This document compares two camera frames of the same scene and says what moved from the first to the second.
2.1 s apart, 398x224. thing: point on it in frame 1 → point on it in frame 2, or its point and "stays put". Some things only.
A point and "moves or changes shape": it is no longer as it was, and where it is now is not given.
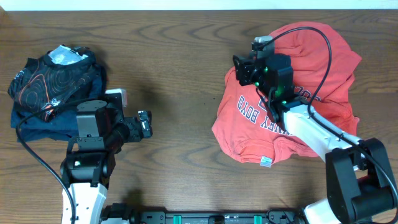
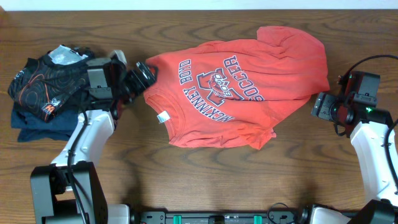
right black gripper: (244, 71) → (323, 106)
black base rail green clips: (123, 214) stays put
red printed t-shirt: (323, 63) moves or changes shape
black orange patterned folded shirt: (60, 74) stays put
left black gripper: (136, 135) → (141, 87)
